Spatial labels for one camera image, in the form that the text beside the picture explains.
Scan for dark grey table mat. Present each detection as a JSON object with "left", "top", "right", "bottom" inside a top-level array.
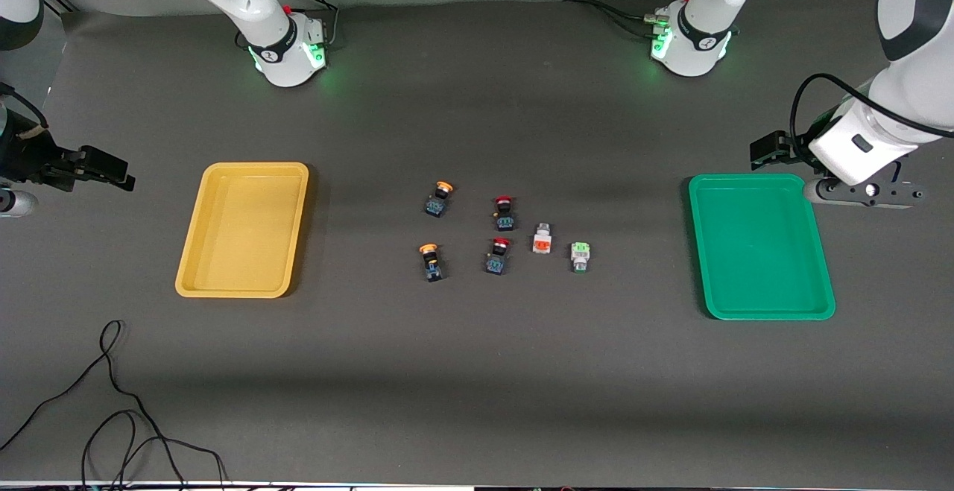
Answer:
[{"left": 0, "top": 0, "right": 954, "bottom": 488}]

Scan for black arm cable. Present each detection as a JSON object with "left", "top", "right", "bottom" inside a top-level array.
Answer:
[
  {"left": 790, "top": 72, "right": 954, "bottom": 151},
  {"left": 0, "top": 83, "right": 50, "bottom": 134}
]

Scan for black left arm base cables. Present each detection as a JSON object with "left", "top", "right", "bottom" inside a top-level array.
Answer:
[{"left": 563, "top": 0, "right": 698, "bottom": 39}]

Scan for yellow mushroom push button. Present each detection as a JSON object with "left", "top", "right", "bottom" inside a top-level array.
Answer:
[
  {"left": 418, "top": 244, "right": 445, "bottom": 283},
  {"left": 425, "top": 180, "right": 456, "bottom": 218}
]

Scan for green plastic tray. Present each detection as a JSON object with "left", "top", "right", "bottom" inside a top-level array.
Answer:
[{"left": 687, "top": 173, "right": 837, "bottom": 322}]

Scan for black arm base cables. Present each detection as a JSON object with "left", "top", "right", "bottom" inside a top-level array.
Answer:
[
  {"left": 282, "top": 0, "right": 341, "bottom": 51},
  {"left": 563, "top": 0, "right": 698, "bottom": 39}
]

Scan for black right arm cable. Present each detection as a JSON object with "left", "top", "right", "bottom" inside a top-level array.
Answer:
[{"left": 0, "top": 83, "right": 50, "bottom": 134}]

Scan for red mushroom push button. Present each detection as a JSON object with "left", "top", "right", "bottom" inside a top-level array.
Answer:
[
  {"left": 485, "top": 237, "right": 512, "bottom": 276},
  {"left": 492, "top": 195, "right": 518, "bottom": 232}
]

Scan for thin black loose cable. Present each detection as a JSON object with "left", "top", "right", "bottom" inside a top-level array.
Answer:
[{"left": 0, "top": 319, "right": 228, "bottom": 491}]

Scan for black right arm base cables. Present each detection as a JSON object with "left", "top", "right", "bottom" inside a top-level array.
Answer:
[{"left": 282, "top": 0, "right": 341, "bottom": 51}]

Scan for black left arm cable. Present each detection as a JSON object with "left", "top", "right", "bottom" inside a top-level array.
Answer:
[{"left": 790, "top": 72, "right": 954, "bottom": 151}]

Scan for yellow plastic tray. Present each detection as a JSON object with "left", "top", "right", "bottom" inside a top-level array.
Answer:
[{"left": 174, "top": 162, "right": 310, "bottom": 300}]

